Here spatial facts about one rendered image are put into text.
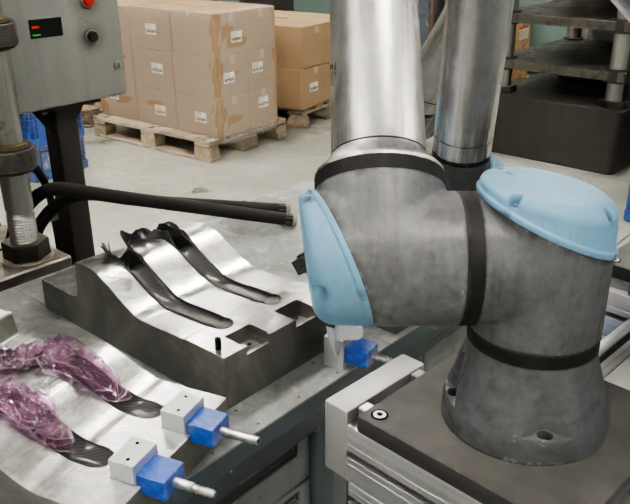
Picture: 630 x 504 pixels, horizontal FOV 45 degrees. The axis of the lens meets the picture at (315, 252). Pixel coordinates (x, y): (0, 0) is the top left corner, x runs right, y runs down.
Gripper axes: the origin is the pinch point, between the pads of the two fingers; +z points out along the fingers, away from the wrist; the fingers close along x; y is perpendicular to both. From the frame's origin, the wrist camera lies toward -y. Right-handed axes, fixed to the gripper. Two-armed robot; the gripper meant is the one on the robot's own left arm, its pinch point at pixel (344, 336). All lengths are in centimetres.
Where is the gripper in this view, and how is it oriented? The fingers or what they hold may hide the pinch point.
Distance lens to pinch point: 124.7
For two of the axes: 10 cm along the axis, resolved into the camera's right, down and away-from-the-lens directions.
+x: 5.1, -3.5, 7.9
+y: 8.6, 2.0, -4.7
